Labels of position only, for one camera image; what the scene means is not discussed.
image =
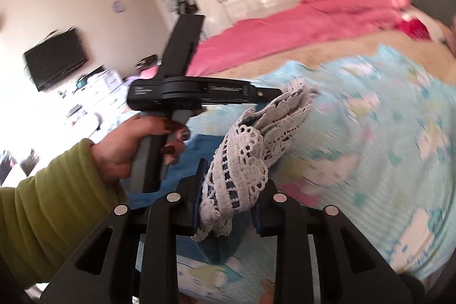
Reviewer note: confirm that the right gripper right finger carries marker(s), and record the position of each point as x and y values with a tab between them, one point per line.
350	270

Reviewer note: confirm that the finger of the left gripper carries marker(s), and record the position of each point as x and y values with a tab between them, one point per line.
263	94

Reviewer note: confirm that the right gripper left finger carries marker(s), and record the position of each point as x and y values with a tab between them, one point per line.
132	252

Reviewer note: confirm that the blue denim pants lace hem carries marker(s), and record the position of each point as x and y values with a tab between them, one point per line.
241	144

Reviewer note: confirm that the green sleeved left forearm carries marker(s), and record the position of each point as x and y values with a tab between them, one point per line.
47	216

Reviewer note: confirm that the left hand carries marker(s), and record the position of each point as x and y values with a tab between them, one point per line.
113	156

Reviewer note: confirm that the right hand thumb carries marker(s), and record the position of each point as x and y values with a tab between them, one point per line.
268	296

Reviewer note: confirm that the white drawer cabinet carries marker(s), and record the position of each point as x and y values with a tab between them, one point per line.
95	103

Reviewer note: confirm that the hanging bags on door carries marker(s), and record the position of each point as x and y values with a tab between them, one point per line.
183	7

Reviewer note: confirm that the pink duvet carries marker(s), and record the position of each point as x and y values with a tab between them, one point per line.
308	22

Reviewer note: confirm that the Hello Kitty blue bedsheet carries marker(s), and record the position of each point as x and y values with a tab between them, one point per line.
379	144

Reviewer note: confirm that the red cloth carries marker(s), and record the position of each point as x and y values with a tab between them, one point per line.
414	28

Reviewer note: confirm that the purple wall clock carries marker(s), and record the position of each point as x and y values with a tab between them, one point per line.
118	6

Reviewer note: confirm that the black wall television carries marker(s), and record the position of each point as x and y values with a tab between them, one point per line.
55	58

